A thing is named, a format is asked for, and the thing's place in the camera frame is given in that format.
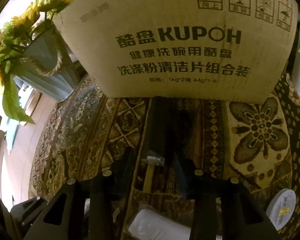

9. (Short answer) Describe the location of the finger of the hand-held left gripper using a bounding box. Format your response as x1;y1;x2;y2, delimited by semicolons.
9;196;49;233

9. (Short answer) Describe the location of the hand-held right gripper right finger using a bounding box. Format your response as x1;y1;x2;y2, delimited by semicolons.
174;151;282;240

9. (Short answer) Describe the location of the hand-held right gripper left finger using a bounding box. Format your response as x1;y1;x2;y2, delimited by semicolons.
23;149;136;240

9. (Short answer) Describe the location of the black handled metal tool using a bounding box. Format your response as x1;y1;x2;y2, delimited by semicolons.
141;97;198;180

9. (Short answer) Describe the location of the brown cardboard box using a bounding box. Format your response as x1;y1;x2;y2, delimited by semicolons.
52;0;298;105

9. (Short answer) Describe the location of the long white remote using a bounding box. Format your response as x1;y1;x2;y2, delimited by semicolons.
128;209;193;240

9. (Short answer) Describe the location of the patterned brown rug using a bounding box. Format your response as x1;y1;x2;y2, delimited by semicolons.
27;72;300;240

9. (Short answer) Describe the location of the light blue cloth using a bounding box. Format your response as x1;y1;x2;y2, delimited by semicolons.
5;119;20;153

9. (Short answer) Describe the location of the round white tin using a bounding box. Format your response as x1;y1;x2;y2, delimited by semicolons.
266;189;297;231

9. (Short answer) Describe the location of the ribbed blue-grey vase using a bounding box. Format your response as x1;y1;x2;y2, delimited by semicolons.
14;26;81;102

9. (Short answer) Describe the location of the yellow sunflower bouquet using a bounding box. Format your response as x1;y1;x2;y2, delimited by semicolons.
0;0;76;126

